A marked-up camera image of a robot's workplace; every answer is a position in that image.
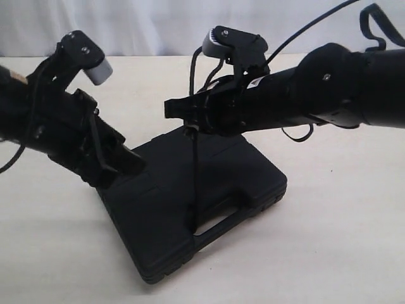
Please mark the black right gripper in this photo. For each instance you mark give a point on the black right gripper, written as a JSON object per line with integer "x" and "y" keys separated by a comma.
{"x": 216, "y": 109}

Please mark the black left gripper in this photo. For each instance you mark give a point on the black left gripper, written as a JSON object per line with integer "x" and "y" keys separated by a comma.
{"x": 70, "y": 132}

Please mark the black plastic tool case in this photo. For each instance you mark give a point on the black plastic tool case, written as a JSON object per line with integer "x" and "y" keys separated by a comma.
{"x": 181, "y": 203}

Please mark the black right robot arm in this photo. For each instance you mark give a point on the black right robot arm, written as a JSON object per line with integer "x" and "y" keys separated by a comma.
{"x": 331, "y": 85}

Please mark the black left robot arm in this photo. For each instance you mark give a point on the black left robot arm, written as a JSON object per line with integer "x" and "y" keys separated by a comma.
{"x": 18, "y": 107}

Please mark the white backdrop curtain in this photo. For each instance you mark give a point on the white backdrop curtain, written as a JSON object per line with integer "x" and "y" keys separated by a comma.
{"x": 147, "y": 28}

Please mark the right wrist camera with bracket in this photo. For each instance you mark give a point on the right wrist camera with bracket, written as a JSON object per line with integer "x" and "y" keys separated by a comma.
{"x": 244, "y": 51}

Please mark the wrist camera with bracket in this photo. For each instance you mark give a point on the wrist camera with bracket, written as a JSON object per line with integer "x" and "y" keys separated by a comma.
{"x": 244, "y": 51}
{"x": 78, "y": 52}

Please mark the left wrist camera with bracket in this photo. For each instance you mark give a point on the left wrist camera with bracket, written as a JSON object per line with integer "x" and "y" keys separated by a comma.
{"x": 78, "y": 52}

